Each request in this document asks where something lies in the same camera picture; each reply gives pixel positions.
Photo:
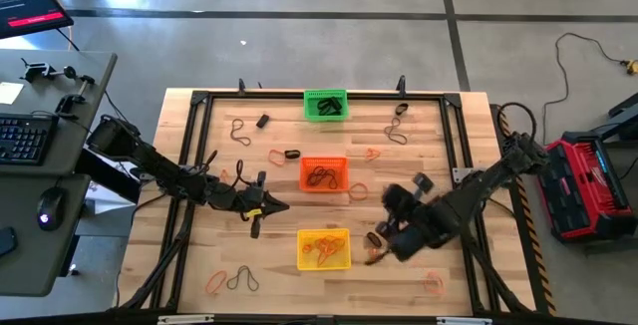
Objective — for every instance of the silver hinge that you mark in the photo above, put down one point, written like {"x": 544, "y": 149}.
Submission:
{"x": 184, "y": 319}
{"x": 463, "y": 321}

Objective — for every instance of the grey desk top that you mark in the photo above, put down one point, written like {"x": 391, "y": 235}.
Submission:
{"x": 25, "y": 270}
{"x": 45, "y": 91}

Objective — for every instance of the black computer mouse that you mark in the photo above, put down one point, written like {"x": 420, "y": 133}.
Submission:
{"x": 50, "y": 208}

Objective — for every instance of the orange rubber band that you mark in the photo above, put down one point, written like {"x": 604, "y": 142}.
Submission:
{"x": 223, "y": 174}
{"x": 271, "y": 155}
{"x": 349, "y": 192}
{"x": 425, "y": 282}
{"x": 324, "y": 257}
{"x": 208, "y": 289}
{"x": 374, "y": 251}
{"x": 339, "y": 242}
{"x": 306, "y": 248}
{"x": 371, "y": 154}

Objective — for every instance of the black equipment stand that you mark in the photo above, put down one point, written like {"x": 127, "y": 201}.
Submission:
{"x": 623, "y": 115}

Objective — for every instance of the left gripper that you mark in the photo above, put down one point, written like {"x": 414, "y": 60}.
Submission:
{"x": 234, "y": 198}

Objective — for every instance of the orange plastic basket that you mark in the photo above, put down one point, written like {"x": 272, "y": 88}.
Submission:
{"x": 305, "y": 163}

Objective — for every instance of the yellow plug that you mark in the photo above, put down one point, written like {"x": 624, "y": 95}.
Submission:
{"x": 632, "y": 67}

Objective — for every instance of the black desk leg beam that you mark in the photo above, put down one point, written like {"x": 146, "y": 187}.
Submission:
{"x": 112, "y": 184}

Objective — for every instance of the red and black toolbox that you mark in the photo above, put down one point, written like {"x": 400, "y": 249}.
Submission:
{"x": 583, "y": 195}

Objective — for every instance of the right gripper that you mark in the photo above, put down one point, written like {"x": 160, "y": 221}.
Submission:
{"x": 401, "y": 205}

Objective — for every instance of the black desk clamp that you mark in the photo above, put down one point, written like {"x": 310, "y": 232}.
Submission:
{"x": 70, "y": 100}
{"x": 36, "y": 71}

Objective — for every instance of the black phone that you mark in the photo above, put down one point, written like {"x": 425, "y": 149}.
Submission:
{"x": 6, "y": 241}

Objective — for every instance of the white paper sheet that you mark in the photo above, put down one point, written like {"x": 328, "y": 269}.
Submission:
{"x": 107, "y": 200}

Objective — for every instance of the black yellow hazard strip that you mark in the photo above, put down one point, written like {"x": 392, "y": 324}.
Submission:
{"x": 535, "y": 245}

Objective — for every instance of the green plastic basket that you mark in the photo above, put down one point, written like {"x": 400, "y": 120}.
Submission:
{"x": 310, "y": 113}

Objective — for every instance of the black table clamp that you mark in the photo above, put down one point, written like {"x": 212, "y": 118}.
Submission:
{"x": 402, "y": 85}
{"x": 241, "y": 87}

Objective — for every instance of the yellow plastic basket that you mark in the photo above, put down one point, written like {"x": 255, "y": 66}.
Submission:
{"x": 311, "y": 264}

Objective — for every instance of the white paper note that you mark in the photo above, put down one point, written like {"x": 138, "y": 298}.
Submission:
{"x": 10, "y": 93}

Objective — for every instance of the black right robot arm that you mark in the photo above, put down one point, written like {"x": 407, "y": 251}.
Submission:
{"x": 478, "y": 190}

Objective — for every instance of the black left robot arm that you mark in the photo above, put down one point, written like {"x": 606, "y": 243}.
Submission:
{"x": 159, "y": 170}

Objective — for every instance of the black keyboard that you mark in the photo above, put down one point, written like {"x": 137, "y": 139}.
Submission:
{"x": 25, "y": 138}

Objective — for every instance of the silver mounting plate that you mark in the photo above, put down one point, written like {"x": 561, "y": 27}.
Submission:
{"x": 461, "y": 174}

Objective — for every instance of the black aluminium table frame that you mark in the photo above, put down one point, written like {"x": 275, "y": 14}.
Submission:
{"x": 269, "y": 96}

